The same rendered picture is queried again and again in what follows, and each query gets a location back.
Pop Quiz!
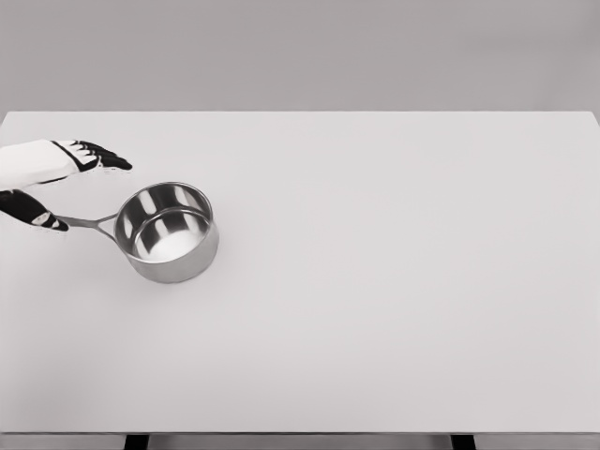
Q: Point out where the steel pot with long handle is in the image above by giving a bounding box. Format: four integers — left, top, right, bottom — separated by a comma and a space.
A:
53, 181, 220, 285

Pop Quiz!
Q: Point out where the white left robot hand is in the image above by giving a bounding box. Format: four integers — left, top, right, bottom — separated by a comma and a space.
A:
0, 138, 134, 233

